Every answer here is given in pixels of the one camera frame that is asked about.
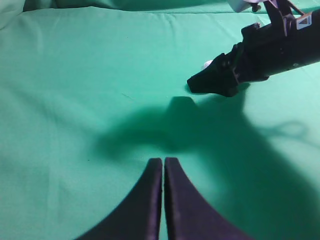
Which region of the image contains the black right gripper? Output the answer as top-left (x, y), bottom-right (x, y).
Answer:
top-left (186, 22), bottom-right (301, 98)

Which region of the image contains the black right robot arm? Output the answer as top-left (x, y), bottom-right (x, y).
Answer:
top-left (187, 10), bottom-right (320, 97)

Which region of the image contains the white dimpled golf ball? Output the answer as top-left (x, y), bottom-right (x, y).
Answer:
top-left (202, 60), bottom-right (212, 70)

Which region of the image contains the white camera mount on gripper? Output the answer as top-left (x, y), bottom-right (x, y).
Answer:
top-left (227, 0), bottom-right (263, 13)

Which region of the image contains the green cloth backdrop and cover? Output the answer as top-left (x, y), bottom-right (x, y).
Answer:
top-left (0, 0), bottom-right (320, 240)

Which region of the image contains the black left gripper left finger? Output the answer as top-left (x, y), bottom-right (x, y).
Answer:
top-left (78, 158), bottom-right (162, 240)

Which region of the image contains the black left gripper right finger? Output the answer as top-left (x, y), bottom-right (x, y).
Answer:
top-left (164, 157), bottom-right (252, 240)

